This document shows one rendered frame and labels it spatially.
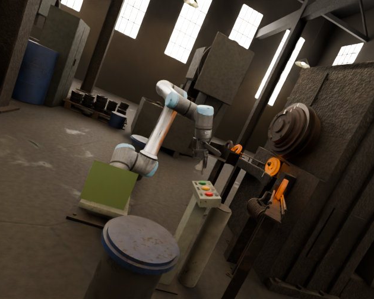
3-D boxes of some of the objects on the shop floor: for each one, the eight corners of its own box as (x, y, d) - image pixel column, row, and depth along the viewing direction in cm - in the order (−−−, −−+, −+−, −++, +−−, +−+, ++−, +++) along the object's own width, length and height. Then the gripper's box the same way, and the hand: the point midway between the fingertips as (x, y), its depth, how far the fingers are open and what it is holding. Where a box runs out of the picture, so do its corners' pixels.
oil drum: (49, 104, 431) (65, 54, 416) (34, 107, 374) (53, 49, 359) (12, 89, 417) (28, 38, 402) (-9, 90, 360) (8, 30, 345)
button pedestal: (173, 267, 157) (214, 182, 147) (177, 298, 134) (226, 200, 124) (149, 261, 153) (189, 173, 143) (149, 292, 131) (197, 190, 120)
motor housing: (234, 255, 204) (263, 199, 195) (244, 275, 183) (277, 213, 174) (220, 251, 201) (249, 194, 192) (228, 271, 180) (262, 207, 171)
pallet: (124, 123, 562) (131, 105, 555) (124, 130, 487) (132, 109, 480) (69, 102, 524) (76, 82, 516) (60, 106, 448) (68, 83, 441)
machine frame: (274, 232, 297) (349, 95, 267) (342, 311, 194) (476, 101, 164) (221, 214, 280) (295, 65, 250) (265, 290, 176) (400, 51, 147)
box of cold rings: (174, 148, 528) (189, 114, 514) (182, 161, 450) (200, 120, 437) (128, 130, 496) (143, 94, 483) (128, 140, 418) (145, 97, 405)
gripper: (192, 135, 138) (189, 171, 143) (195, 139, 129) (192, 177, 134) (207, 136, 139) (203, 171, 144) (211, 139, 130) (207, 177, 135)
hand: (203, 172), depth 139 cm, fingers closed
